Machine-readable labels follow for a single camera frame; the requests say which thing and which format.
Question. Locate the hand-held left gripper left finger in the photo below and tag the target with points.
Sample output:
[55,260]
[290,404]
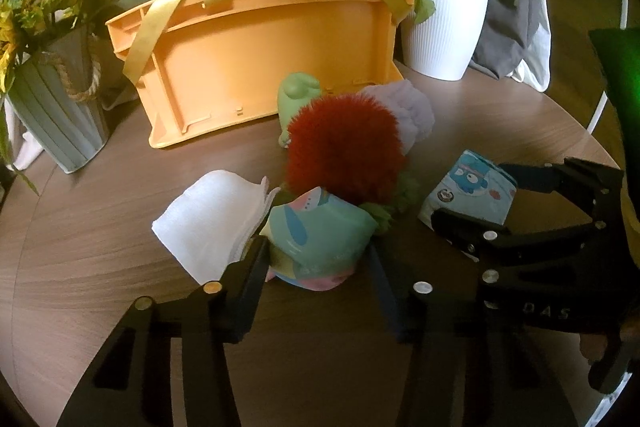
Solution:
[247,292]

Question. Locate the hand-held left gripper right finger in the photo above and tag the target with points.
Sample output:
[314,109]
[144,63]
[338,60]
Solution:
[387,292]

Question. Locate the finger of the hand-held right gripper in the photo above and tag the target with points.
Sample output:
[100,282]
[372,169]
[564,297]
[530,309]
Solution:
[470,232]
[565,179]

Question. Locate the blue printed tissue pack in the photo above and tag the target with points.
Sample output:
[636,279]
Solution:
[467,189]

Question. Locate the green plush toy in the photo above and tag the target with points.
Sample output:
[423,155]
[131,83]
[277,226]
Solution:
[406,197]

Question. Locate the white towel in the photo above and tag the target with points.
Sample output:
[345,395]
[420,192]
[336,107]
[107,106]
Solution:
[210,222]

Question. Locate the pastel printed soft pouch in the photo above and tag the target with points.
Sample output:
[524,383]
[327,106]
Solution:
[320,237]

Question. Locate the lavender plush cloth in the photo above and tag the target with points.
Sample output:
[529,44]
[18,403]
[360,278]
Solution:
[410,112]

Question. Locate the red fluffy ball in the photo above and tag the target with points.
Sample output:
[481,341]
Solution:
[345,147]

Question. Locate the green soft toy figure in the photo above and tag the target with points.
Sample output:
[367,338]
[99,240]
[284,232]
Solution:
[295,99]

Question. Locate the orange plastic crate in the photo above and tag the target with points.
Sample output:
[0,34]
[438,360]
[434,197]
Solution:
[265,57]

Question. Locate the person's right hand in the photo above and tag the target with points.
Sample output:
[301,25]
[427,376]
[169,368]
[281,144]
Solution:
[593,347]

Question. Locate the green cushion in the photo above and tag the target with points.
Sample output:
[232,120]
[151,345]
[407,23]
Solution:
[620,72]

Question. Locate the white sheer curtain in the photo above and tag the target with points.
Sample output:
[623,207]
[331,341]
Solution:
[532,57]

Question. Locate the white ribbed plant pot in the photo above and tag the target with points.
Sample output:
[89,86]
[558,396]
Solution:
[442,32]

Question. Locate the grey ribbed vase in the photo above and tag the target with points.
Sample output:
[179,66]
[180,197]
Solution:
[60,112]

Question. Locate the white curved wall trim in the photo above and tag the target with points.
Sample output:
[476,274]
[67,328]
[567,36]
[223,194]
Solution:
[625,2]

